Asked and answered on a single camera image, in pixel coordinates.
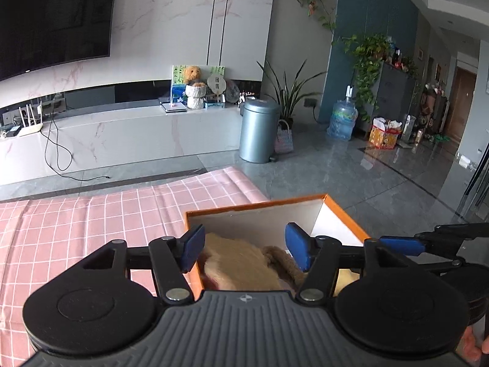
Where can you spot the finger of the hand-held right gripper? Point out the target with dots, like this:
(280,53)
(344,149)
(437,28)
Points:
(401,245)
(458,266)

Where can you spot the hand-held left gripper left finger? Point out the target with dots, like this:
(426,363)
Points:
(193,248)

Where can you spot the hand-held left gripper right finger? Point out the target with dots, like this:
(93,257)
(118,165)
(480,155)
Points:
(298,246)

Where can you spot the beige plush toy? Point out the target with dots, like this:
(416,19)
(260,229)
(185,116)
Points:
(237,263)

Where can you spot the orange white cardboard box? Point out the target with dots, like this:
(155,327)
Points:
(252,218)

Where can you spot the person's right hand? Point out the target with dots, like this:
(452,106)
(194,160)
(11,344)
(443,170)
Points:
(473,348)

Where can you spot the brown plush toy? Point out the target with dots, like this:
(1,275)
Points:
(284,267)

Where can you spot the pink checked tablecloth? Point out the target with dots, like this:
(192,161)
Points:
(95,221)

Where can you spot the woven basket bag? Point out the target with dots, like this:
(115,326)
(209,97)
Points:
(284,140)

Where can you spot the grey pedal trash can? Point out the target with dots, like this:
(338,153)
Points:
(258,130)

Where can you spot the white marble tv cabinet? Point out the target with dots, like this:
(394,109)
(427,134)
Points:
(133,137)

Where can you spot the blue water bottle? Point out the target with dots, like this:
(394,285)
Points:
(342,119)

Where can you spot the silver laptop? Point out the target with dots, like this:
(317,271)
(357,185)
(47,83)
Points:
(174,107)

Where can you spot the dark grey cabinet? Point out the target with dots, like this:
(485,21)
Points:
(397,95)

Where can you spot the white knitted pot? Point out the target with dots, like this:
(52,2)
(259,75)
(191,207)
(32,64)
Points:
(196,96)

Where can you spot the brown wooden door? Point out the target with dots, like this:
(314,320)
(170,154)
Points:
(462,103)

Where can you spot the long-leaf potted plant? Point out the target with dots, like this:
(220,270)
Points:
(285,91)

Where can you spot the glass decorative plate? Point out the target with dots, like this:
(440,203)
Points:
(232,91)

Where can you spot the round hand fan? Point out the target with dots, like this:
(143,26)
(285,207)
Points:
(216,84)

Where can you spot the green bamboo painting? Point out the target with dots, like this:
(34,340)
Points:
(177,82)

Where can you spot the brown teddy bear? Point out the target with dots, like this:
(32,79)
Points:
(191,74)

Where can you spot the hanging pothos plant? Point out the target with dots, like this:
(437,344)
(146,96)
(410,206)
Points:
(366,51)

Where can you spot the white router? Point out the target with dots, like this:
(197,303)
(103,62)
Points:
(28,124)

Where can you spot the black television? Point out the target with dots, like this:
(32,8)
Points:
(53,19)

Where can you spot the wall socket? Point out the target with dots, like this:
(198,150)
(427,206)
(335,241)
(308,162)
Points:
(310,102)

